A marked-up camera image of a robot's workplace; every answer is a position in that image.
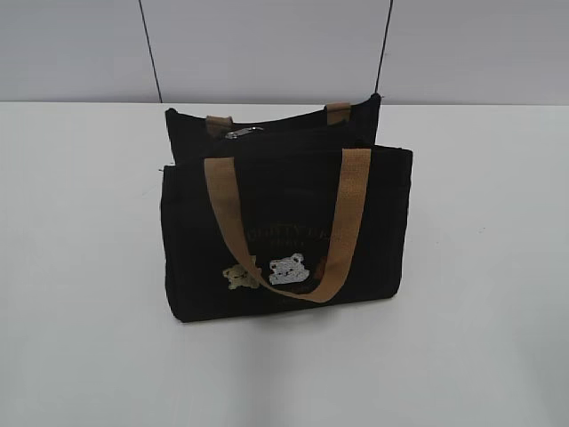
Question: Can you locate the black canvas tote bag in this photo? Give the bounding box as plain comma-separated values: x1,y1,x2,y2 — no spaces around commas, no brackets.
160,94,413,323

